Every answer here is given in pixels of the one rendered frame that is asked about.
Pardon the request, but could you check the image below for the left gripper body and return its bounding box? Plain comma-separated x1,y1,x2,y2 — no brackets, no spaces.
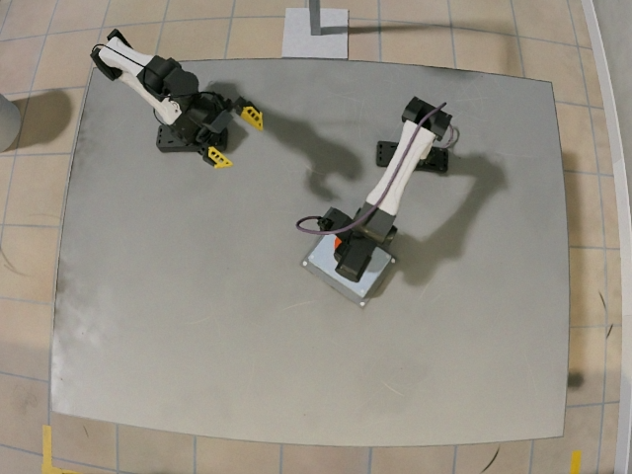
333,231,354,262

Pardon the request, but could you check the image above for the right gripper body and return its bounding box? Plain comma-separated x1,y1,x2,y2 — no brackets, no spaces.
188,96,261,167

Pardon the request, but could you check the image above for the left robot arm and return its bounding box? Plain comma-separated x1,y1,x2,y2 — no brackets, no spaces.
317,97,452,283

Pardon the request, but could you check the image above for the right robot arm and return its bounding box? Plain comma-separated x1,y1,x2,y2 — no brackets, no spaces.
90,29,233,148

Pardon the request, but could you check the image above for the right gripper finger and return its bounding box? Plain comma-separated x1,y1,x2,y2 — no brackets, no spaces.
241,107,263,131
209,147,233,169

